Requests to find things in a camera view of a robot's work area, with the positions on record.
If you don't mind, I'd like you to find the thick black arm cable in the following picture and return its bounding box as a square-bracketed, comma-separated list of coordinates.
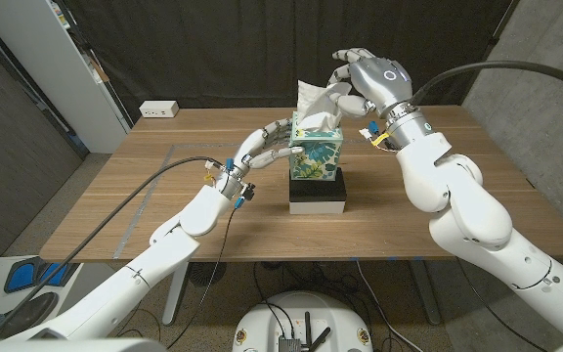
[411, 59, 563, 107]
[0, 154, 225, 339]

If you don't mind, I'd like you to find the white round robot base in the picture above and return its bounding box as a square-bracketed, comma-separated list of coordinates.
[232, 291, 374, 352]

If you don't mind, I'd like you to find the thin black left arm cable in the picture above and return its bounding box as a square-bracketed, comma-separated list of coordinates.
[166, 207, 239, 349]

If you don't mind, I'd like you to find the black slanted antenna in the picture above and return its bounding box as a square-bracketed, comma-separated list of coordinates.
[310, 326, 332, 352]

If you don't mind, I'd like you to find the black radio module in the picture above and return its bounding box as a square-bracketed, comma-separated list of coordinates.
[278, 335, 303, 352]

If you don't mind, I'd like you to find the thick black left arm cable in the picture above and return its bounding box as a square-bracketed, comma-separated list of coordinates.
[0, 154, 225, 339]

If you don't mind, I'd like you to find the blue and black foot pedal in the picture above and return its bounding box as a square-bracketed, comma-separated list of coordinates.
[6, 263, 37, 293]
[36, 262, 70, 287]

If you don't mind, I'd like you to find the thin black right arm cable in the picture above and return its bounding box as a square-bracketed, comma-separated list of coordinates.
[455, 256, 540, 352]

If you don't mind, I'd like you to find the white power strip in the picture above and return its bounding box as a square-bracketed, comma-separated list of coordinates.
[138, 100, 180, 119]

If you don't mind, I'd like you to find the black floor cable tangle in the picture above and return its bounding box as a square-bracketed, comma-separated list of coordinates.
[261, 261, 378, 338]

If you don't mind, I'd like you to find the black and white tray block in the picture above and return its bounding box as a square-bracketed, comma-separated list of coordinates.
[288, 166, 348, 215]

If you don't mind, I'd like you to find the white robot torso edge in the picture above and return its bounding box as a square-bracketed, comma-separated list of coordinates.
[0, 337, 168, 352]

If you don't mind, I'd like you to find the grey table leg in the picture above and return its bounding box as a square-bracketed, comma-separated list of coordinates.
[408, 259, 443, 327]

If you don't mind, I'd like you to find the white table leg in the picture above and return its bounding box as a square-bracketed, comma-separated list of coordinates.
[161, 262, 190, 328]

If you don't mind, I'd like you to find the teal floral tissue box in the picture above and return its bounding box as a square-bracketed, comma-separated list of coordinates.
[288, 110, 345, 182]

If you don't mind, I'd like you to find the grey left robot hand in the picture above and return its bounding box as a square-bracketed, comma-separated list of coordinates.
[217, 117, 307, 200]

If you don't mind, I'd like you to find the black round ribbed disc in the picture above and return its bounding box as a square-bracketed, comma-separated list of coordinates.
[187, 262, 228, 287]

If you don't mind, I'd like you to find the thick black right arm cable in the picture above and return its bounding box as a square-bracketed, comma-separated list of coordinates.
[411, 59, 563, 107]

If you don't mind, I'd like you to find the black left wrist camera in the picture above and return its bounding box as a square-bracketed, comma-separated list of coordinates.
[235, 181, 257, 210]

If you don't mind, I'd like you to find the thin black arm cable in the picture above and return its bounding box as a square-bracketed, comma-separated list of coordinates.
[455, 256, 540, 352]
[166, 207, 239, 349]

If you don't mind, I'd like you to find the white floor cable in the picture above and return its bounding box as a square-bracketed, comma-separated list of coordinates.
[354, 258, 425, 352]

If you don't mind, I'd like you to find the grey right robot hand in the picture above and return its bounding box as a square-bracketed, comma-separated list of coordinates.
[327, 47, 434, 151]

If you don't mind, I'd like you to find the black backdrop curtain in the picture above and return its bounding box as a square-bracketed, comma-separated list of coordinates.
[61, 0, 520, 123]

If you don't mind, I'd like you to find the white cabinet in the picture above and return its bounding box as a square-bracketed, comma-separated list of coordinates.
[0, 0, 132, 154]

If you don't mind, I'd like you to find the grey tape strip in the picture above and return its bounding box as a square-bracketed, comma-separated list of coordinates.
[114, 145, 178, 255]

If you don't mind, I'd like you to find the black shoe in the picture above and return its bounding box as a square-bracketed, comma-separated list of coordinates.
[0, 291, 61, 338]

